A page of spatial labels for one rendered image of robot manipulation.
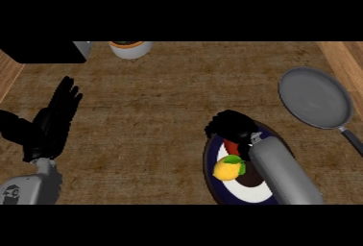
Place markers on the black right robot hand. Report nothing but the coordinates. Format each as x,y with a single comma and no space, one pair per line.
232,125

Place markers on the grey frying pan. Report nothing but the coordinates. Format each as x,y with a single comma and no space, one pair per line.
318,100

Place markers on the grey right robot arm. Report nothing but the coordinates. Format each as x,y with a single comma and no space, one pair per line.
282,173

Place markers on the white plate with dark rim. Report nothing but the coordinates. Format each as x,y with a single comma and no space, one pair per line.
245,189

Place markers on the red bell pepper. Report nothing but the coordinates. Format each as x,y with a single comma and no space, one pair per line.
232,147

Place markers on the grey metal container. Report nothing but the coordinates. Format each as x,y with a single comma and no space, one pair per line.
85,47

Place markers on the yellow lemon with leaf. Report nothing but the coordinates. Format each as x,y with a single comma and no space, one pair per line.
229,168

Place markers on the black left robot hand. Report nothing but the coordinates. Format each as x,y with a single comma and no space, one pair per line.
52,121

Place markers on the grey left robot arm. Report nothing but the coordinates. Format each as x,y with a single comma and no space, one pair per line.
33,187

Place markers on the black appliance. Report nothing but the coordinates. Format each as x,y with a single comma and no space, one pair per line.
45,51

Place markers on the white pot with orange rim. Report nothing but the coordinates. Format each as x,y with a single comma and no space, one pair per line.
130,48

